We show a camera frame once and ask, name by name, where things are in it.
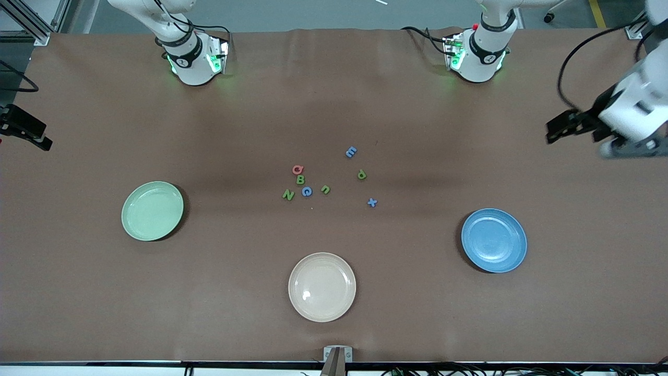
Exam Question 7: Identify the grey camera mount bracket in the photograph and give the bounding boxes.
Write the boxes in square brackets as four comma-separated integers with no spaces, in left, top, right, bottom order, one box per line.
[319,346,353,376]

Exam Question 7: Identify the beige plate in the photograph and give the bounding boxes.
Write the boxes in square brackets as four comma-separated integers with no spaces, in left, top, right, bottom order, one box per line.
[288,252,357,323]

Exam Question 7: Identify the left arm base connector bracket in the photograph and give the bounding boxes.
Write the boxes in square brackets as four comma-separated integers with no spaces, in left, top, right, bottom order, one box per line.
[444,32,466,71]

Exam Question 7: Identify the blue plate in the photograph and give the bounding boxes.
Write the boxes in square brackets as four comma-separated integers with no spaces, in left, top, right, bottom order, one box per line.
[461,208,528,274]

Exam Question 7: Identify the brown table cover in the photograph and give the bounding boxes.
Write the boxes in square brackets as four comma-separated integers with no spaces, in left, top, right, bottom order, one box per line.
[0,27,668,363]

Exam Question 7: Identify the chair leg with caster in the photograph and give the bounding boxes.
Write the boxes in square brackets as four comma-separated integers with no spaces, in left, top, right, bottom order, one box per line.
[543,0,569,24]

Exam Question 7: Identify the light green plate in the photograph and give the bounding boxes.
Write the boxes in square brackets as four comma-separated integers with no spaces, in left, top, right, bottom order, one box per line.
[121,181,185,242]

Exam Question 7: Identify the black arm base cable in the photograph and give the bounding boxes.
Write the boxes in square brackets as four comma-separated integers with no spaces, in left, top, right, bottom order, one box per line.
[401,26,450,55]
[154,0,232,42]

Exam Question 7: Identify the tangled black cables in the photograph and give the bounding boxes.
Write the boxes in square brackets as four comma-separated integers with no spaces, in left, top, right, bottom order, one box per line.
[381,366,668,376]

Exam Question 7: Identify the right arm base connector bracket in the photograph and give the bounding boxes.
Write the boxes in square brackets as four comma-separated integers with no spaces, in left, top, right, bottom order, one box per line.
[206,36,230,75]

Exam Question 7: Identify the black right arm base cable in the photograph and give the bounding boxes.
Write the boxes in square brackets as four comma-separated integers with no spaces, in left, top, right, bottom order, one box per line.
[154,0,232,42]

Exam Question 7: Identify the black left arm base cable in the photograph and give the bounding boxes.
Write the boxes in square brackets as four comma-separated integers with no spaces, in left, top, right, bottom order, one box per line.
[401,26,450,55]

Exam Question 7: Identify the black table edge strip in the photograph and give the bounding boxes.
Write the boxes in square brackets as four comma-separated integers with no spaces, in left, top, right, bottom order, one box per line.
[0,360,668,369]

